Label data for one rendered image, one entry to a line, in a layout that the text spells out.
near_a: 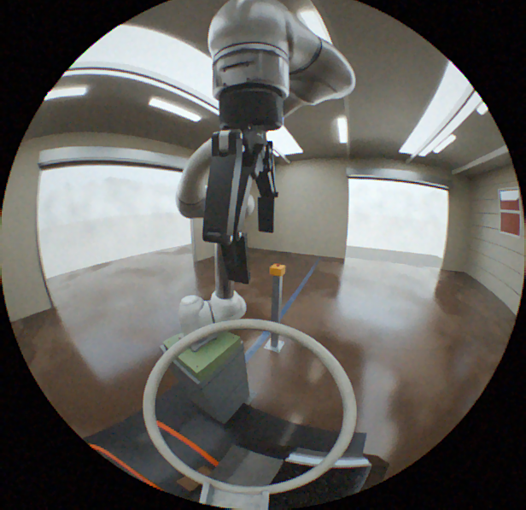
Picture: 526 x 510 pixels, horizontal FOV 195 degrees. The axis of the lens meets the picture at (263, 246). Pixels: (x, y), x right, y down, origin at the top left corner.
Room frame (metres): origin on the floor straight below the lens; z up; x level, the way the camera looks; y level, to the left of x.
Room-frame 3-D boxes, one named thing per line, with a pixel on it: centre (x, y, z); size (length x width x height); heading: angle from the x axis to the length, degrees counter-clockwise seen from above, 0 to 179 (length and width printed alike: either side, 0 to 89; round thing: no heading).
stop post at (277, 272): (1.41, -0.14, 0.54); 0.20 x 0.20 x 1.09; 63
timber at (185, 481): (-0.24, 0.42, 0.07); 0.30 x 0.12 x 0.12; 148
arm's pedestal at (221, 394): (0.65, 0.39, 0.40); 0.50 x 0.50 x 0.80; 61
